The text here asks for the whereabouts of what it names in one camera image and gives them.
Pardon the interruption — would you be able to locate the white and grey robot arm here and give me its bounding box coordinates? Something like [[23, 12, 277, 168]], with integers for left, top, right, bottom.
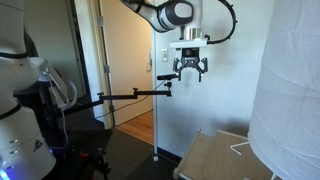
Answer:
[[0, 0, 202, 180]]

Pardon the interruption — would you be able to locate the white paper floor lamp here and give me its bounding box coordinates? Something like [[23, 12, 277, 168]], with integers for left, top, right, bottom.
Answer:
[[248, 0, 320, 180]]

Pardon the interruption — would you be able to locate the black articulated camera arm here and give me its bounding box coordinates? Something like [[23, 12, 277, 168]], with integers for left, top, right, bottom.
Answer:
[[64, 74, 180, 115]]

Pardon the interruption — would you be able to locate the beige interior door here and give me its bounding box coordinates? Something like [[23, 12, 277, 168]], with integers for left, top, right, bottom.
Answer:
[[99, 0, 155, 127]]

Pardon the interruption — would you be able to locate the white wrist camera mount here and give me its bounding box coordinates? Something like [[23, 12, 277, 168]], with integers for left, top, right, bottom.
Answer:
[[170, 39, 207, 48]]

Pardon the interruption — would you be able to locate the white light switch plate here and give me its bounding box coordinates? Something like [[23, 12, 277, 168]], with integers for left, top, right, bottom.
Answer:
[[161, 49, 168, 62]]

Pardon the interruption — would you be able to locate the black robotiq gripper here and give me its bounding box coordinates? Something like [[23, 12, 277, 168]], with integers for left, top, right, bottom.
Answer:
[[173, 48, 208, 82]]

